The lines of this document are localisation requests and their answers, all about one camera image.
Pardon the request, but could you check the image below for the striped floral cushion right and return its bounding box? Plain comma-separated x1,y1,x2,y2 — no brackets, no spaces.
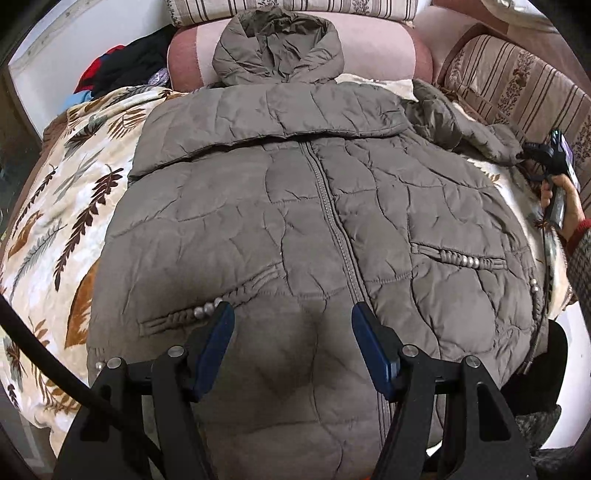
443,35,590,213

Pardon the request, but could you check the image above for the grey-brown quilted hooded jacket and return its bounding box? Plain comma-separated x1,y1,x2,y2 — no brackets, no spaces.
86,5,550,480

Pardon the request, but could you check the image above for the pink bolster pillow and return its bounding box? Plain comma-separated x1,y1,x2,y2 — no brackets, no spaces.
167,7,434,92

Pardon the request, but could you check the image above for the black cable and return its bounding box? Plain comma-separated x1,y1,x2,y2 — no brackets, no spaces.
0,294,167,471

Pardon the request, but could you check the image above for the person's right hand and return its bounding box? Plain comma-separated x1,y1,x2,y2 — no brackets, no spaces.
541,174,585,241

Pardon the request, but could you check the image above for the pile of dark clothes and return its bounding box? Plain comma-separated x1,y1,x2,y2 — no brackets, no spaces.
62,25,177,111

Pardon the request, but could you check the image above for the cream leaf-print fleece blanket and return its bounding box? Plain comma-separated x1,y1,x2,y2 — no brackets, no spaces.
0,85,188,458

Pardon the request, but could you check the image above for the striped floral pillow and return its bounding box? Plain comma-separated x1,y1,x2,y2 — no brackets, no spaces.
165,0,419,27

